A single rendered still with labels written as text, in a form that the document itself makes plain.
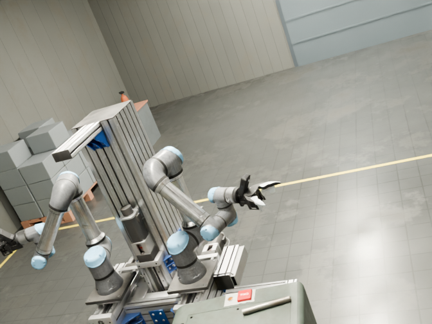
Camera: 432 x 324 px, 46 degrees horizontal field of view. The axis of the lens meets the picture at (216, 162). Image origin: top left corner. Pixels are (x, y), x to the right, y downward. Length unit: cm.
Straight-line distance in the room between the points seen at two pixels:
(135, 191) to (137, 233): 22
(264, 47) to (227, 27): 82
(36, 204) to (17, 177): 46
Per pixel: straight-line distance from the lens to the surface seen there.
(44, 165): 697
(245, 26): 1026
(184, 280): 262
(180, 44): 1067
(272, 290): 221
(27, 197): 738
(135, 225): 267
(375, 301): 395
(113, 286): 286
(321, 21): 1003
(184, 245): 253
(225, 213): 238
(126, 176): 263
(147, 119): 878
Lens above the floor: 258
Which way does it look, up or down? 21 degrees down
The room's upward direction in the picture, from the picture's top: 21 degrees counter-clockwise
